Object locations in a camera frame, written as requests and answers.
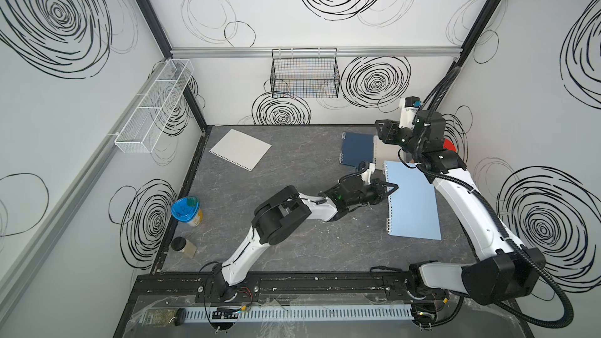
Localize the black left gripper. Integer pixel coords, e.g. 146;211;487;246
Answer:
343;180;398;209

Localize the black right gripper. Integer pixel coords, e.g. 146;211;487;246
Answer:
374;119;422;159

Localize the light blue spiral notebook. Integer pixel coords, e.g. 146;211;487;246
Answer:
384;161;441;240

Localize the dark blue spiral notebook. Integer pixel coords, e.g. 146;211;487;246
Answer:
339;131;374;167

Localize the torn lined paper page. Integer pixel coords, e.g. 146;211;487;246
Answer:
210;129;271;172

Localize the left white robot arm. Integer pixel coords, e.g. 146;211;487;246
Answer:
211;162;398;301

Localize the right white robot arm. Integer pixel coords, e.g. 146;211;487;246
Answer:
376;96;546;305

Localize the frosted cover white notebook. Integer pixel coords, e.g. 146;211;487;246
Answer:
373;136;407;171

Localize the cornflakes jar with red lid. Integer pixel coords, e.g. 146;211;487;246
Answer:
443;139;457;153

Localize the blue lid snack cup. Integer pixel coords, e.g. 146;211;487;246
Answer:
171;197;203;227

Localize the small black cap bottle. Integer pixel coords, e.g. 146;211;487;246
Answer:
170;236;197;258

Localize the black wire basket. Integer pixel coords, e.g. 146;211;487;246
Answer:
269;56;341;99

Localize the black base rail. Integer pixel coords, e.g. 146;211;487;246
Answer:
131;269;461;304

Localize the white slotted cable duct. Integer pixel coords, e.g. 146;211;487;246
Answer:
184;305;414;323

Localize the black corner frame post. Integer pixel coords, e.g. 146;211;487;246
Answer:
422;0;509;112

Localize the aluminium wall rail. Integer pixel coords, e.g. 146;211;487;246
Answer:
171;46;463;59

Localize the white mesh wall shelf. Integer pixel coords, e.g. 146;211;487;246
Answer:
114;59;193;153

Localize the left black frame post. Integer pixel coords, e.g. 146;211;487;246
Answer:
135;0;208;132

